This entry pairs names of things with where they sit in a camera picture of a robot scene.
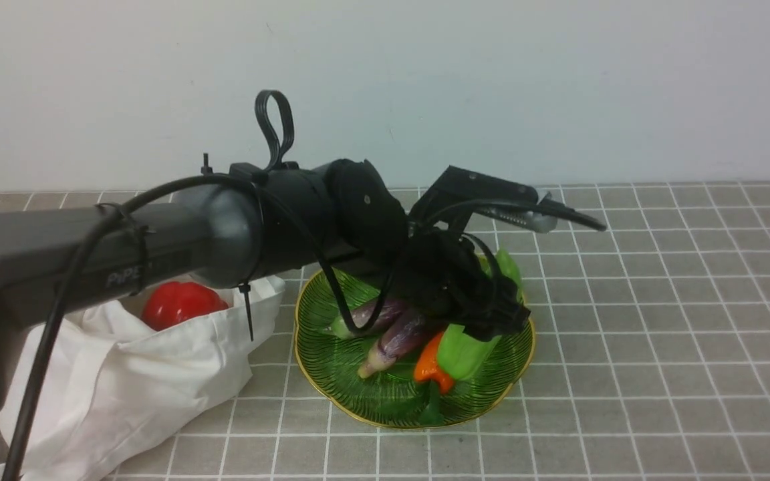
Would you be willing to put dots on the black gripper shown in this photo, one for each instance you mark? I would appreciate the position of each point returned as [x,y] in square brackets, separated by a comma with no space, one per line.
[453,276]

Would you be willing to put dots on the light green gourd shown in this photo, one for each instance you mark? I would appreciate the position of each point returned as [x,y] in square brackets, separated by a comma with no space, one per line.
[463,351]

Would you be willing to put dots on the white cloth bag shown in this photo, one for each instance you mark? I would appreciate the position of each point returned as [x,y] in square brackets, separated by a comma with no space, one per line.
[116,388]

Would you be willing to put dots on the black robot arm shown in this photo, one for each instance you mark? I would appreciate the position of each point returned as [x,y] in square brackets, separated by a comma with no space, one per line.
[227,229]

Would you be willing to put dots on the dark purple eggplant front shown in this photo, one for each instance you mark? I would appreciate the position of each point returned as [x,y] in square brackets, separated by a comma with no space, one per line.
[411,330]

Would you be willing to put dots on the orange pepper green stem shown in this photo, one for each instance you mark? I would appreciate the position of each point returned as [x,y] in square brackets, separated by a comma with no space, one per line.
[438,382]

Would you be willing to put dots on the purple eggplant rear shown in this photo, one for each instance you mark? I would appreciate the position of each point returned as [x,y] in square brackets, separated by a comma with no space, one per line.
[390,311]

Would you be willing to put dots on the red bell pepper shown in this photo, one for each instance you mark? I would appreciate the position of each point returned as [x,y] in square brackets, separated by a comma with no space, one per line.
[176,302]

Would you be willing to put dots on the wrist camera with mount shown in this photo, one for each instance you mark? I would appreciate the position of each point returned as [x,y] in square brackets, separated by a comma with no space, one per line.
[458,194]

